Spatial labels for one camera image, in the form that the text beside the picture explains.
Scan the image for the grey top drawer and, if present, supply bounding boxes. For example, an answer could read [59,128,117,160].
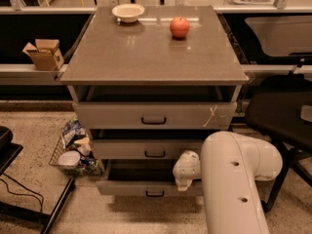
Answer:
[73,86,237,130]

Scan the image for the open cardboard box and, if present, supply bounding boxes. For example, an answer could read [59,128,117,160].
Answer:
[22,39,64,71]

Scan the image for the white bowl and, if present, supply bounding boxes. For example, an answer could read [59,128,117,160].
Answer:
[112,4,145,23]

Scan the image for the grey drawer cabinet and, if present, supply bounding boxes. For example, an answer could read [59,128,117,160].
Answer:
[59,5,250,161]

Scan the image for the white plastic container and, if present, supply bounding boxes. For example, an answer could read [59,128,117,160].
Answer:
[58,151,80,166]

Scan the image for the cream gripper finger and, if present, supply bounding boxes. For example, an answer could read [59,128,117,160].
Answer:
[177,185,188,192]

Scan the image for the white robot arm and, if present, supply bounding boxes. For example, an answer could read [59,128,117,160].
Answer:
[173,132,283,234]

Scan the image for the snack bag in basket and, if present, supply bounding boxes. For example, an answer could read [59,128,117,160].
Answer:
[61,118,86,147]

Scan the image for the red apple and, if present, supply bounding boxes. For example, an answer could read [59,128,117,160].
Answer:
[170,17,190,39]

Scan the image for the wire basket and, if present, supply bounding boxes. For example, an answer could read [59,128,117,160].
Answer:
[49,138,102,176]

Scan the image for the grey bottom drawer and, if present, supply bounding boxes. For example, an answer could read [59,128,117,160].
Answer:
[96,159,203,197]

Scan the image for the black office chair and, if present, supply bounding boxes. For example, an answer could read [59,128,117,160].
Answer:
[245,59,312,213]

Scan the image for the black cable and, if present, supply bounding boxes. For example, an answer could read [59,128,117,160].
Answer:
[0,172,45,214]

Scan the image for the black stand frame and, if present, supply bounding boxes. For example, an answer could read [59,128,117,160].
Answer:
[0,126,76,234]

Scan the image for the grey middle drawer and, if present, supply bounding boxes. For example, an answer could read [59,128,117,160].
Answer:
[90,129,213,159]

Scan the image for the grey drawer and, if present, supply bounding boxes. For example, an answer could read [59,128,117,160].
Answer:
[96,159,203,197]
[90,129,213,159]
[73,86,237,130]

